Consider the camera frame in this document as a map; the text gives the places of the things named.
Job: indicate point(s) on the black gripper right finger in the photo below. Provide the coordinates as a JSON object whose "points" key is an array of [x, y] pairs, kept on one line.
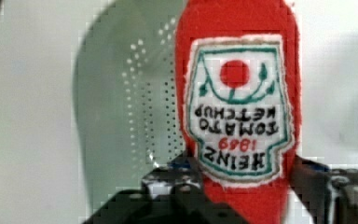
{"points": [[330, 195]]}

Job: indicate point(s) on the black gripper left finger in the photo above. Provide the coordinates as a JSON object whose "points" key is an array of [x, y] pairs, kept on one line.
{"points": [[182, 170]]}

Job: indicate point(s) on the red plush ketchup bottle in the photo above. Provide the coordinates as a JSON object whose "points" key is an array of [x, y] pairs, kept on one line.
{"points": [[238, 95]]}

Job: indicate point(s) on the green oval strainer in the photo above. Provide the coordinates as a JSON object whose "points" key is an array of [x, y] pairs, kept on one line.
{"points": [[124, 95]]}

